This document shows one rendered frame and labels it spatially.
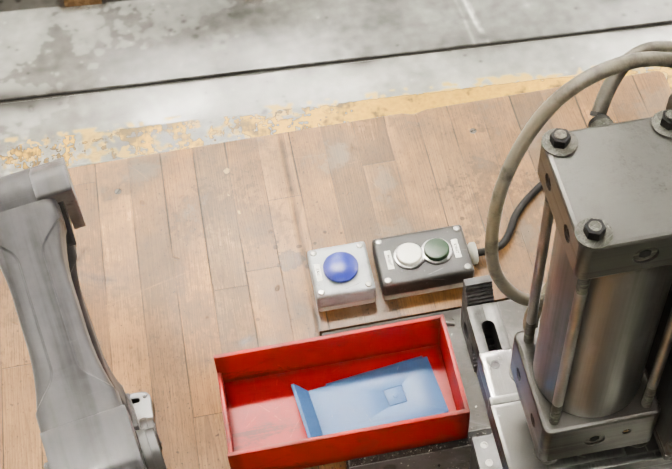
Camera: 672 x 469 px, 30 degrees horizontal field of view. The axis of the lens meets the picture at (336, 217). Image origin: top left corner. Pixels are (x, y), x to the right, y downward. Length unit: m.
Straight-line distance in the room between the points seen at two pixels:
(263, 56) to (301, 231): 1.47
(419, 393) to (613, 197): 0.64
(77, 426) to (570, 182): 0.43
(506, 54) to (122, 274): 1.61
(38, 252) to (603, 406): 0.45
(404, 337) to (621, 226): 0.65
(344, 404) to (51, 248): 0.46
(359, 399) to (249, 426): 0.12
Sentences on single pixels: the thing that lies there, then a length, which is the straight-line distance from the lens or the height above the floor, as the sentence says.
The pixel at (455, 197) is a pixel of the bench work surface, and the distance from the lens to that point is 1.52.
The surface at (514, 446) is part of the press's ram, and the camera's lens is 1.03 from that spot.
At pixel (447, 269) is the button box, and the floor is 0.93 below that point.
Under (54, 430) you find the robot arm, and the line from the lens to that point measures 0.98.
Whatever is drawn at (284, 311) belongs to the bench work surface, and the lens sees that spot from 1.43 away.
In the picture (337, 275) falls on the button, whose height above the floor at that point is 0.94.
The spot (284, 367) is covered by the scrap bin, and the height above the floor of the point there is 0.92.
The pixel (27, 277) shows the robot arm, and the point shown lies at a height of 1.30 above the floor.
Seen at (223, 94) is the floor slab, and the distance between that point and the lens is 2.86.
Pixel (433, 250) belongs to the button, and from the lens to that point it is 1.43.
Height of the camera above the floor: 2.11
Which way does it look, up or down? 54 degrees down
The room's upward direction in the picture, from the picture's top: 4 degrees counter-clockwise
